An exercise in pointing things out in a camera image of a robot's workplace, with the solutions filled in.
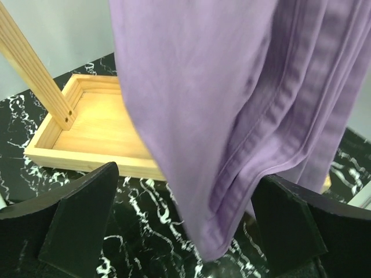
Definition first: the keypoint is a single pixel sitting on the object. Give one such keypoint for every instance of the purple trousers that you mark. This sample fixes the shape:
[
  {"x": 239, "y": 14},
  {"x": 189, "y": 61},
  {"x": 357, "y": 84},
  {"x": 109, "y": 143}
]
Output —
[{"x": 223, "y": 93}]

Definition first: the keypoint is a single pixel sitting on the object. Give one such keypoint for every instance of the wooden clothes rack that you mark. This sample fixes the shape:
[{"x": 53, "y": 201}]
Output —
[{"x": 87, "y": 124}]

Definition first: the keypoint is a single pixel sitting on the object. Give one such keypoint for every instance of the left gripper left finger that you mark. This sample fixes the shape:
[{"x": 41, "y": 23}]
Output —
[{"x": 61, "y": 232}]

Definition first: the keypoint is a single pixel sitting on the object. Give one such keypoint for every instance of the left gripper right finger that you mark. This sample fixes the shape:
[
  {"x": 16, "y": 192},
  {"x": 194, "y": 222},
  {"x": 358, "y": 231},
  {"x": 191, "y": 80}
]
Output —
[{"x": 305, "y": 234}]

